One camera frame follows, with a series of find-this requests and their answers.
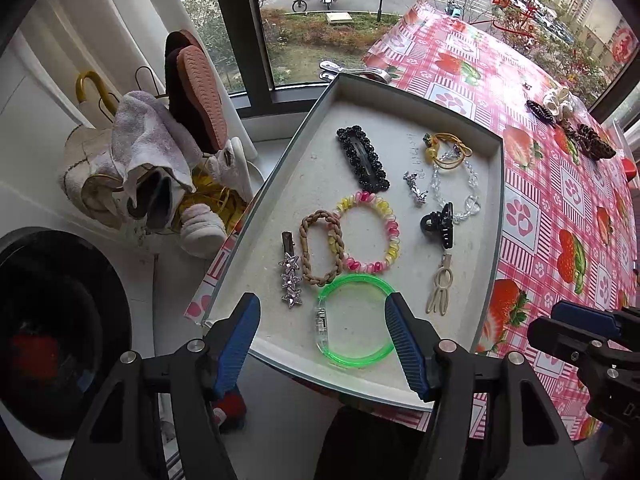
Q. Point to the silver star hair clip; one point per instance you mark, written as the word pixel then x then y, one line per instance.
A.
pixel 291 280

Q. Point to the red plastic stool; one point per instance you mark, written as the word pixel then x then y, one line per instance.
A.
pixel 631 169

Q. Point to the strawberry print pink tablecloth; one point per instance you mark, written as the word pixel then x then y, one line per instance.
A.
pixel 550 195

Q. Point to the beige looped hair clip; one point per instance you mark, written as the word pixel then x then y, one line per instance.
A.
pixel 440 290

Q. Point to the grey shallow tray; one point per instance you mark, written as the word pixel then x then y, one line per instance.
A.
pixel 310 160

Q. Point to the white towel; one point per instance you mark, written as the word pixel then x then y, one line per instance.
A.
pixel 145 140

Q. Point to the black washing machine door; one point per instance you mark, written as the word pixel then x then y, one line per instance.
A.
pixel 55 330

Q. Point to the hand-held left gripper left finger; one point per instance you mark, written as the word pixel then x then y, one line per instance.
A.
pixel 237 340

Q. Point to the black beaded hair clip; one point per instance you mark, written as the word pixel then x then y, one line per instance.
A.
pixel 375 175

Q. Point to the silver metal clip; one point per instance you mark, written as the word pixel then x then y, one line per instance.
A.
pixel 330 69

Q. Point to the pink soled dark slipper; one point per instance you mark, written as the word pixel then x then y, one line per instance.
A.
pixel 200 90
pixel 182 37

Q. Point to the red and white object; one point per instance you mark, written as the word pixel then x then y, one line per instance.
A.
pixel 231 410

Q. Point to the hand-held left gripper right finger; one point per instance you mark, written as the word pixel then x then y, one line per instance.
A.
pixel 407 345

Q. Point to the white fabric scrunchie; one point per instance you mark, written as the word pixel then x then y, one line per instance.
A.
pixel 560 100

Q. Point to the parked bicycle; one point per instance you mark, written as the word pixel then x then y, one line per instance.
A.
pixel 300 2

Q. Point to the black claw hair clip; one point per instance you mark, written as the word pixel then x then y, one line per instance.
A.
pixel 442 227

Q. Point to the white fluffy slipper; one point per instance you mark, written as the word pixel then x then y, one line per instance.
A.
pixel 232 165
pixel 202 230

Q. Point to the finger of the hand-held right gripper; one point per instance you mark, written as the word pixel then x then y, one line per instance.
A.
pixel 590 314
pixel 565 342

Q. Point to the small silver rhinestone clip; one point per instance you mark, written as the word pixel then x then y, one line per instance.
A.
pixel 416 191

